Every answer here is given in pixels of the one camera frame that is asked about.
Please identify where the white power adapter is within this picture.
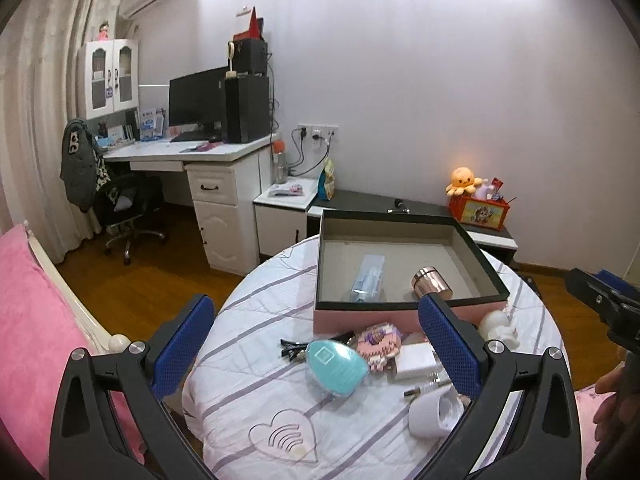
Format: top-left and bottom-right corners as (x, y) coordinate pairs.
(394, 342), (440, 380)

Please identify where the white astronaut figure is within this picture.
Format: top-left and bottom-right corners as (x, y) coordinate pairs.
(477, 310), (520, 351)

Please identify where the rose gold metal cup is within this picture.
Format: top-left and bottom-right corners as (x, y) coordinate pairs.
(411, 266), (452, 300)

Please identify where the pink purple block figure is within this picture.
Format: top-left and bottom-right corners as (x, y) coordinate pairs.
(356, 323), (401, 373)

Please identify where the clear plastic floss box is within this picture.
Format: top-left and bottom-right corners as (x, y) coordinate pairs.
(349, 255), (385, 304)

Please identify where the teal oval case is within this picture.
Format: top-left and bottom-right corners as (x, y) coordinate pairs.
(305, 339), (370, 398)

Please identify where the clear glass skull bottle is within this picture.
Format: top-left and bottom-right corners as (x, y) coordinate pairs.
(402, 376), (451, 399)

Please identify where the person's right hand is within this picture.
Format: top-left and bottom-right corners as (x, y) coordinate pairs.
(586, 352), (639, 479)

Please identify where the striped white bed cover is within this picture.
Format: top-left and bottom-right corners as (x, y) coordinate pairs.
(182, 234), (566, 480)

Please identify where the black and white low cabinet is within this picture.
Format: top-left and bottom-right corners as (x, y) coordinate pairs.
(307, 190), (518, 266)

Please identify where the black hair clip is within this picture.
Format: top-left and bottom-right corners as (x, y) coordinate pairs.
(280, 339), (308, 362)

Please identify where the pink and black storage box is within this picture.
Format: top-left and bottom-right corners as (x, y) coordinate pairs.
(314, 211), (509, 334)

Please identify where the red picture storage box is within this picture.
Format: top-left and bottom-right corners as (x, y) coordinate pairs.
(448, 195), (510, 231)

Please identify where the small black device on cabinet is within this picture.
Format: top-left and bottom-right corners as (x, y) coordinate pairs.
(387, 198), (410, 214)

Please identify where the purple plush toy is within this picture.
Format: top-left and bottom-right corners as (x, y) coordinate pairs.
(473, 182), (495, 200)

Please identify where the black office chair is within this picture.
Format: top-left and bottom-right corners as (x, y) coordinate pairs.
(92, 172), (167, 266)

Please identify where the orange octopus plush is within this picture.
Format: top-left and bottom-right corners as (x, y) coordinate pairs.
(446, 167), (483, 197)

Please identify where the white bedside table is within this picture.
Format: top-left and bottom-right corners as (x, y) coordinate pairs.
(254, 178), (317, 258)

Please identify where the white computer desk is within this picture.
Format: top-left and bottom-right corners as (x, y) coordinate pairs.
(105, 136), (271, 275)

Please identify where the dark jacket on chair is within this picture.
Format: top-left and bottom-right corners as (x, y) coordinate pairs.
(60, 118), (111, 214)

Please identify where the yellow blue snack bag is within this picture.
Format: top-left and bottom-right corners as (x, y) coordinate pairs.
(318, 158), (335, 202)

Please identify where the orange lid water bottle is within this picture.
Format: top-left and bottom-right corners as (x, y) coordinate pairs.
(271, 140), (288, 184)

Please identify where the black computer monitor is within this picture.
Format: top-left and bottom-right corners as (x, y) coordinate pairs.
(168, 67), (227, 142)

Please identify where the black computer tower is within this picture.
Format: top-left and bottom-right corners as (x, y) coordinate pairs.
(224, 75), (270, 144)

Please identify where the black speaker box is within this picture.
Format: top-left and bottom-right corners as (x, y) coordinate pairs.
(231, 38), (268, 76)

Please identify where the pink doll on cabinet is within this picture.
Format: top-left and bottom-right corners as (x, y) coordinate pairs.
(98, 22), (110, 41)

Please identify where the beige curtain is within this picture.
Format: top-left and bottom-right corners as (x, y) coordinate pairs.
(1, 0), (122, 262)

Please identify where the red paper bag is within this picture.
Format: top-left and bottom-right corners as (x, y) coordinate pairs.
(232, 6), (262, 41)

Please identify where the wall power outlet strip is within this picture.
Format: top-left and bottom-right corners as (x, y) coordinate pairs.
(298, 124), (340, 142)

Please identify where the white wall cabinet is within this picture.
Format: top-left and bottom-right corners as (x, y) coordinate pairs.
(77, 39), (139, 119)

